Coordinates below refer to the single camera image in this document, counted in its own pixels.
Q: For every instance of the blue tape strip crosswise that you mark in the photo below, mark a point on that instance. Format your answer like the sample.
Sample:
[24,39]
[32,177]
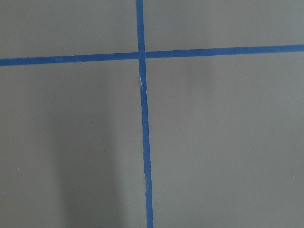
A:
[151,55]

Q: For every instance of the blue tape strip lengthwise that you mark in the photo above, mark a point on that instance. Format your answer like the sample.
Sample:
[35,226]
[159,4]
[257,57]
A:
[144,113]

